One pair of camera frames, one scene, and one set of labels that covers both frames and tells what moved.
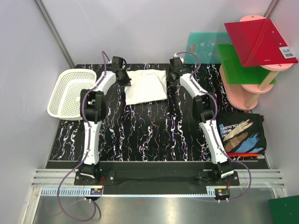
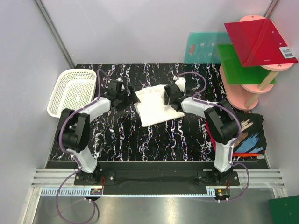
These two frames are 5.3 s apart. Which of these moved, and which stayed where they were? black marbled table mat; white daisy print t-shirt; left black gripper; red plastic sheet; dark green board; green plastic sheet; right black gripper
Moved: white daisy print t-shirt; left black gripper; right black gripper
Stayed: red plastic sheet; green plastic sheet; dark green board; black marbled table mat
